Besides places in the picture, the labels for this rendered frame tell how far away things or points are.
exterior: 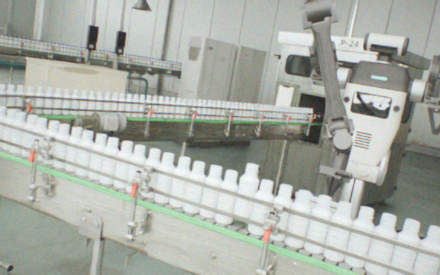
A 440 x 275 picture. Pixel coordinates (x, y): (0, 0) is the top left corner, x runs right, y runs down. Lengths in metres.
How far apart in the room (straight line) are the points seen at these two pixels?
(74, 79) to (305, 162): 2.93
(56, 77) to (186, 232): 4.17
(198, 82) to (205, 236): 6.10
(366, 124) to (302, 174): 3.47
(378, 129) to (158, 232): 0.93
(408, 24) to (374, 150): 11.67
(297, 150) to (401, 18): 8.69
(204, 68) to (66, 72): 2.76
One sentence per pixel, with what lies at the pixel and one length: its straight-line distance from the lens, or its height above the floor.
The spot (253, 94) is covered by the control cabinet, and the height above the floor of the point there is 1.03.
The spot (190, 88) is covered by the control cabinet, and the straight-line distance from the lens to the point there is 7.49.
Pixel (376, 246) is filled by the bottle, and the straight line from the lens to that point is 1.25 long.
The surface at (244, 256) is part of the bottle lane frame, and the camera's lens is 1.34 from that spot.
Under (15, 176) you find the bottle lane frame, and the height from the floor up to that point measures 0.92.
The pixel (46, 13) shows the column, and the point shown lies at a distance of 12.15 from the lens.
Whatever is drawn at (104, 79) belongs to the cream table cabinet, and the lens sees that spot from 5.70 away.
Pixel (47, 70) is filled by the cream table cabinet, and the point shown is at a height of 1.09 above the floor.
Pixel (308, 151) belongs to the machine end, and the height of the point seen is 0.67.
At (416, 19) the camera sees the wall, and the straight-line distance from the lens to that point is 13.40.
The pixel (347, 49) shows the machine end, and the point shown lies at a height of 1.87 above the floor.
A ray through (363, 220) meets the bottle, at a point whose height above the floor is 1.14.
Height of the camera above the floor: 1.48
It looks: 10 degrees down
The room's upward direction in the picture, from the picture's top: 10 degrees clockwise
